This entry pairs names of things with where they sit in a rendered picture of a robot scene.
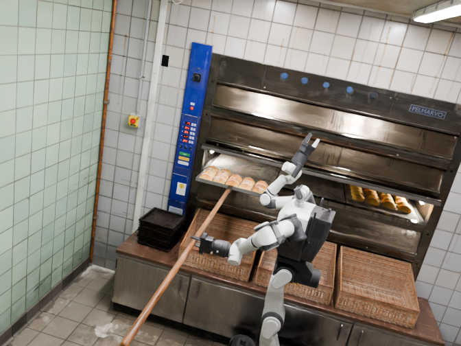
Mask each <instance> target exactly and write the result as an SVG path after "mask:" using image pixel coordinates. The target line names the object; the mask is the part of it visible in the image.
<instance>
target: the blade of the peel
mask: <svg viewBox="0 0 461 346"><path fill-rule="evenodd" d="M204 171H205V170H204ZM204 171H203V172H204ZM201 174H202V172H201V173H200V174H199V175H197V176H196V181H200V182H203V183H208V184H211V185H216V186H219V187H224V188H227V187H228V185H226V182H225V184H223V183H218V182H215V181H210V180H206V179H203V178H200V175H201ZM240 177H241V178H242V181H243V179H244V178H246V177H245V176H240ZM239 185H241V183H240V184H239ZM239 185H238V187H234V186H233V190H235V191H238V192H243V193H246V194H251V195H254V196H259V197H261V195H262V194H261V193H258V192H253V191H252V189H251V191H250V190H247V189H242V188H239ZM253 188H254V187H253Z"/></svg>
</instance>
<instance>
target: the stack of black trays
mask: <svg viewBox="0 0 461 346"><path fill-rule="evenodd" d="M185 217H186V216H183V215H180V214H176V213H173V212H170V211H166V210H164V209H159V208H157V207H154V208H152V209H151V210H149V211H148V212H147V213H146V214H145V215H144V216H142V217H141V218H139V222H140V224H139V227H138V228H139V229H137V231H139V232H137V233H138V235H137V236H138V238H137V239H138V240H137V242H138V244H142V245H145V246H148V247H151V248H154V249H158V250H160V251H164V252H166V253H168V251H169V250H170V249H171V248H172V247H173V246H174V245H175V244H176V243H177V241H179V239H181V237H182V236H181V235H182V233H183V232H182V230H183V228H184V227H183V226H184V225H185V224H184V223H185V222H184V221H185Z"/></svg>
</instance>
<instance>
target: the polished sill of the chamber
mask: <svg viewBox="0 0 461 346"><path fill-rule="evenodd" d="M278 193H280V194H285V195H288V196H294V194H295V192H294V190H293V189H288V188H285V187H282V188H281V189H280V191H279V192H278ZM313 198H314V200H315V203H321V200H322V198H324V201H323V205H328V206H331V207H336V208H339V209H344V210H347V211H352V212H355V213H359V214H364V215H367V216H372V217H375V218H380V219H383V220H388V221H391V222H396V223H399V224H404V225H407V226H411V227H416V228H419V229H424V230H425V227H426V224H425V223H424V222H421V221H417V220H413V219H409V218H404V217H401V216H396V215H393V214H388V213H385V212H382V211H377V210H374V209H369V208H365V207H360V206H357V205H352V204H349V203H344V202H341V201H338V200H333V199H330V198H325V197H321V196H317V195H313Z"/></svg>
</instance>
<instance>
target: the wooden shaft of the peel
mask: <svg viewBox="0 0 461 346"><path fill-rule="evenodd" d="M229 192H230V190H229V189H227V190H226V191H225V192H224V194H223V195H222V197H221V198H220V199H219V201H218V202H217V204H216V206H215V207H214V208H213V210H212V211H211V213H210V214H209V216H208V217H207V218H206V220H205V221H204V223H203V224H202V226H201V227H200V228H199V230H198V232H197V233H196V234H195V235H194V236H197V237H200V236H201V235H202V234H203V232H204V230H205V229H206V228H207V226H208V225H209V223H210V221H211V220H212V218H213V217H214V215H215V214H216V212H217V211H218V209H219V208H220V206H221V205H222V203H223V202H224V200H225V199H226V197H227V196H228V194H229ZM196 242H197V240H194V239H192V240H191V241H190V243H189V244H188V246H187V247H186V249H185V250H184V252H183V253H182V255H181V256H180V257H179V259H178V261H177V262H176V263H175V264H174V266H173V268H172V269H171V270H170V272H169V273H168V275H167V276H166V278H165V279H164V280H163V282H162V284H161V285H160V286H159V288H158V289H157V291H156V292H155V293H154V295H153V297H152V298H151V299H150V301H149V302H148V304H147V305H146V307H145V308H144V309H143V311H142V313H141V314H140V315H139V317H138V318H137V320H136V321H135V322H134V324H133V326H132V327H131V328H130V330H129V331H128V333H127V334H126V335H125V337H124V338H123V340H122V341H121V343H120V346H129V344H130V343H131V342H132V340H133V338H134V337H135V336H136V334H137V332H138V331H139V330H140V328H141V326H142V325H143V323H144V322H145V320H146V318H147V317H148V316H149V314H150V312H151V311H152V310H153V308H154V306H155V305H156V304H157V302H158V300H159V299H160V297H161V296H162V294H163V293H164V291H165V290H166V288H167V287H168V285H169V284H170V282H171V281H172V279H173V278H174V276H175V275H176V273H177V272H178V270H179V268H180V267H181V266H182V264H183V262H184V261H185V260H186V258H187V256H188V255H189V254H190V252H191V250H192V249H193V247H194V246H195V244H196Z"/></svg>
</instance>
